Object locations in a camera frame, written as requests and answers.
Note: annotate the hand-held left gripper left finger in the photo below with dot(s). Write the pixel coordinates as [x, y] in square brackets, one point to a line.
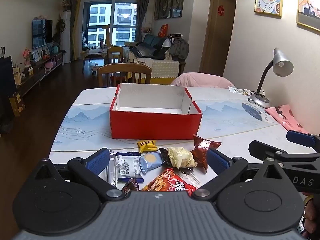
[98, 160]

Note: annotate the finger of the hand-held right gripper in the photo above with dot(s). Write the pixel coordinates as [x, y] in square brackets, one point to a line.
[262, 148]
[300, 137]

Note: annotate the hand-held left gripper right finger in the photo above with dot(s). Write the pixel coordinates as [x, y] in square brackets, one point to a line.
[217, 161]

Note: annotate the silver snack packet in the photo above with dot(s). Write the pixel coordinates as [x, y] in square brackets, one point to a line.
[111, 167]

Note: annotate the dark red snack packet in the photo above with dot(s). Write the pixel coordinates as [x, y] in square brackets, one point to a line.
[202, 152]

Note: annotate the white and blue snack packet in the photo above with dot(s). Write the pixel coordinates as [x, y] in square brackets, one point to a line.
[128, 166]

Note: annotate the chocolate pop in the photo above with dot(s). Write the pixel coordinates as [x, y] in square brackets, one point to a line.
[186, 171]

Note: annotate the pale yellow snack packet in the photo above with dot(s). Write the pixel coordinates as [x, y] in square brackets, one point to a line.
[181, 156]

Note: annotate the dark brown candy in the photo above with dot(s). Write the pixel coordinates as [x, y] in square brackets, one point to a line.
[130, 186]

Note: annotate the small yellow snack packet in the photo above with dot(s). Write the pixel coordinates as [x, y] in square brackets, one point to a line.
[147, 146]

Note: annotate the light blue pastry packet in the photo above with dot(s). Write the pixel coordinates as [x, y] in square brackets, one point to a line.
[150, 161]

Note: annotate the red bear print snack packet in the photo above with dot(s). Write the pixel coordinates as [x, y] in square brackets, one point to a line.
[165, 182]

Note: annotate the red cardboard box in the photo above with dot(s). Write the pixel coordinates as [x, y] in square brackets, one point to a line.
[150, 125]

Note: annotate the person's right hand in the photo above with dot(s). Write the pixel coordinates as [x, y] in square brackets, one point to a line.
[312, 215]

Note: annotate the pink printed cloth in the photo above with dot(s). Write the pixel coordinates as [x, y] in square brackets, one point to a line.
[282, 116]

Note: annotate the blue mountain print table mat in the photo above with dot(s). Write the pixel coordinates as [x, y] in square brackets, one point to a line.
[82, 125]

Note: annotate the grey desk lamp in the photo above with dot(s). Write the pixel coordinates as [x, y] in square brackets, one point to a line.
[282, 66]

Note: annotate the small pink stool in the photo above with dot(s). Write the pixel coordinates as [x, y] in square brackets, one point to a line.
[94, 70]

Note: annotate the wooden chair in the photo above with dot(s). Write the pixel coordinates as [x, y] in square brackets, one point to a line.
[125, 67]

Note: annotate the brown paper bag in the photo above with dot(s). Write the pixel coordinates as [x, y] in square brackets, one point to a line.
[17, 105]

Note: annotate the dark wooden TV cabinet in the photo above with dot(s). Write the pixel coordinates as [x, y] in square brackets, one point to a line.
[37, 75]

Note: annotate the small yellow stool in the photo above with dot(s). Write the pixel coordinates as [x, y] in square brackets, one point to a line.
[115, 56]

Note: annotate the pink toy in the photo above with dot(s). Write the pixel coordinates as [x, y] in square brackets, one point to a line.
[50, 64]

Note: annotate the cream knitted sofa cover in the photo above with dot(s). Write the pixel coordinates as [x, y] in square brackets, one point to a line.
[162, 68]

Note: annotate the wooden coffee table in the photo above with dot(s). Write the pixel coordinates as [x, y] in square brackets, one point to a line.
[93, 52]

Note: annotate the yellow giraffe chair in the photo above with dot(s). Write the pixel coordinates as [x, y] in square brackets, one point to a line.
[116, 48]

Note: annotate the dark furniture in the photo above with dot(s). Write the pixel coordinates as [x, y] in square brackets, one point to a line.
[6, 92]

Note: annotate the wooden door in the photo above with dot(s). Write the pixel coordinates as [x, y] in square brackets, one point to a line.
[217, 42]

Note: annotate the yellow box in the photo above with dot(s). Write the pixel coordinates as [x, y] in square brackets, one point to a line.
[17, 77]

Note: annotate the dark cloth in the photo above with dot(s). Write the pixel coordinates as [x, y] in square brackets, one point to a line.
[143, 50]

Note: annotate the pile of clothes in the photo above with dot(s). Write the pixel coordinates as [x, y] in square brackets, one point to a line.
[177, 46]

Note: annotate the white tower air conditioner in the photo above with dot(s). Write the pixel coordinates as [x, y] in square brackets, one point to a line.
[66, 37]

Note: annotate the framed figure picture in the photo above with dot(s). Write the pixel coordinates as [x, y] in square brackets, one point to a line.
[308, 7]

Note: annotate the teal sofa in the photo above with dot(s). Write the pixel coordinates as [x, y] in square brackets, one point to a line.
[150, 40]

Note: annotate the green houseplant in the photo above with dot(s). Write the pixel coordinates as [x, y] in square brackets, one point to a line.
[59, 28]

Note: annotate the television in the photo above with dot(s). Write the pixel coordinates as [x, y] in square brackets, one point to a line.
[41, 33]

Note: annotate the red gift bag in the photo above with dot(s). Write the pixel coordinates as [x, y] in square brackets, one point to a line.
[163, 30]

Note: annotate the large window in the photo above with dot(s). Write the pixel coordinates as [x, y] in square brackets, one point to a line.
[110, 17]

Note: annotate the red door ornament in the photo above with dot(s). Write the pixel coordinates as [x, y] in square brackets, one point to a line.
[220, 10]

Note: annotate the dried flower bouquet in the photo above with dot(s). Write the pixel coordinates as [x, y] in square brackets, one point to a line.
[66, 4]

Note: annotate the dark framed wall picture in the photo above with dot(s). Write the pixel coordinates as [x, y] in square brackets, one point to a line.
[156, 8]
[178, 1]
[166, 5]

